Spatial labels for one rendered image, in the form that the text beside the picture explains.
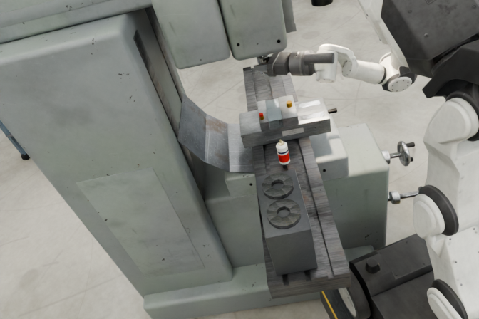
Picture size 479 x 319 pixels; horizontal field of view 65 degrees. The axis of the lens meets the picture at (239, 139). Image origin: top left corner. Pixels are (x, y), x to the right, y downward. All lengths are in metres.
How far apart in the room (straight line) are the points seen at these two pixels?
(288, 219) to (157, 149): 0.57
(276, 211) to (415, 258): 0.71
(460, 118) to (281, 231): 0.48
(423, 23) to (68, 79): 0.95
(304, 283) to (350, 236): 0.84
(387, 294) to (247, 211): 0.63
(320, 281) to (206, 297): 0.98
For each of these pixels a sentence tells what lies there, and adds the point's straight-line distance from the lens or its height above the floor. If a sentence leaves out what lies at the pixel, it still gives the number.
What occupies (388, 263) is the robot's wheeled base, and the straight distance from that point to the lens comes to 1.55.
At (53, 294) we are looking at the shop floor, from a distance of 2.75.
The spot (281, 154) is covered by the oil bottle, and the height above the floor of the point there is 0.99.
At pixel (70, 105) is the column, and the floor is 1.37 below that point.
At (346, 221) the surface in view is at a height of 0.42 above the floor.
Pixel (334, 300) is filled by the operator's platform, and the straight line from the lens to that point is 1.69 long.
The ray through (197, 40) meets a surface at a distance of 1.23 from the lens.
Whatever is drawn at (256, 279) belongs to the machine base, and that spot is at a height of 0.20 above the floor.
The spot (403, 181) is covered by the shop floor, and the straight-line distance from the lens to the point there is 2.60.
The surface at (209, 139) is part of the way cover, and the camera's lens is 1.58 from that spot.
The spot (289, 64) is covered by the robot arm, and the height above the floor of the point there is 1.25.
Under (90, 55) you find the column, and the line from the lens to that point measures 1.18.
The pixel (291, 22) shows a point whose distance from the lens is 1.33.
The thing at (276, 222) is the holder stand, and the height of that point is 1.13.
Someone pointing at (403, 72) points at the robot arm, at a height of 1.18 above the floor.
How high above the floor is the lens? 1.92
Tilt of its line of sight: 39 degrees down
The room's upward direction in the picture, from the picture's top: 16 degrees counter-clockwise
